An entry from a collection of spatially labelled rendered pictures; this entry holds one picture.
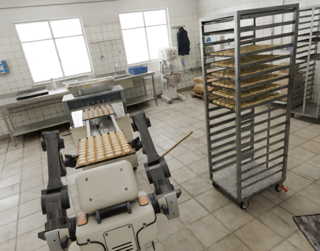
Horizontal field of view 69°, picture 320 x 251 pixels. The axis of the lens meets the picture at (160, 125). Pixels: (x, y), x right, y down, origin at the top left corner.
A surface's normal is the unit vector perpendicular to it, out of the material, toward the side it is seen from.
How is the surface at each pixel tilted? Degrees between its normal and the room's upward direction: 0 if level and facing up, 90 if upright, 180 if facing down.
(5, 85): 90
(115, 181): 47
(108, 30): 90
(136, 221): 82
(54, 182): 30
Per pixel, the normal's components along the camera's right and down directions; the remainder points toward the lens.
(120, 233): 0.27, 0.18
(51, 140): 0.18, -0.69
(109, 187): 0.13, -0.40
